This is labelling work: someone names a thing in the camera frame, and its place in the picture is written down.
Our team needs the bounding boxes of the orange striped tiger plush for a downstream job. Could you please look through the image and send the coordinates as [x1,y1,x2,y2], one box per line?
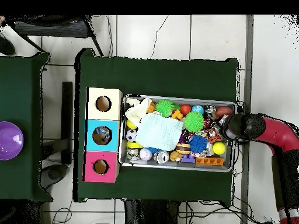
[207,128,223,145]

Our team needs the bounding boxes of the orange toy building block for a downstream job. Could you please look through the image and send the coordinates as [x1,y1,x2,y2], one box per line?
[170,109,183,120]
[195,157,225,167]

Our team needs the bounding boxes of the mint green cloth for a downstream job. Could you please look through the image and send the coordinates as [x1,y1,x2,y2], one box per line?
[135,112,185,152]

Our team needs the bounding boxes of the silver mesh bin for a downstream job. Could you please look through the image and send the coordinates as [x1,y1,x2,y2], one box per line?
[118,94,237,173]

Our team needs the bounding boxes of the wooden box with three holes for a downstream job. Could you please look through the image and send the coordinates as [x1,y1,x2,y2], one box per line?
[82,87,124,183]

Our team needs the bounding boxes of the green spiky rubber ball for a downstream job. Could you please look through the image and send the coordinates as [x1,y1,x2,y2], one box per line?
[183,111,206,134]
[155,99,175,118]

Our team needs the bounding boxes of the yellow ball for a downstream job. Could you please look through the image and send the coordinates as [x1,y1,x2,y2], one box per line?
[212,141,227,156]

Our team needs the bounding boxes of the blue spiky rubber ball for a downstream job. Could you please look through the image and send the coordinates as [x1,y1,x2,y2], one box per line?
[188,134,208,154]

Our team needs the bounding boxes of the dark green tablecloth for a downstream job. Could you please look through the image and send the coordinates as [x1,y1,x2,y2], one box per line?
[74,47,239,202]
[0,52,53,202]

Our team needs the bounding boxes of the white toy baseball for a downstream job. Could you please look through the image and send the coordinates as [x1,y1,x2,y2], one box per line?
[139,148,152,162]

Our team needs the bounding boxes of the cream cloth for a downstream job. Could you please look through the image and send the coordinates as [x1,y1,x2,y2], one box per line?
[124,97,152,128]

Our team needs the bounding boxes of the black and white soccer ball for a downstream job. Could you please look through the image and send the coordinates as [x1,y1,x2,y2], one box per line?
[125,128,137,142]

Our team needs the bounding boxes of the black chair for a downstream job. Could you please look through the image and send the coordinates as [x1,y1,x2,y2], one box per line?
[4,15,105,57]

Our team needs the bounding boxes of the purple bowl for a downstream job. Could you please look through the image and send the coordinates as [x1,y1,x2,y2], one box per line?
[0,121,25,161]

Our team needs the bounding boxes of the person's black shoe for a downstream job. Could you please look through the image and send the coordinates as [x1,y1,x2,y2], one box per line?
[0,33,16,56]

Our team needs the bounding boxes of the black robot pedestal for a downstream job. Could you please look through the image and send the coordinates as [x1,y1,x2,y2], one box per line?
[123,199,180,224]

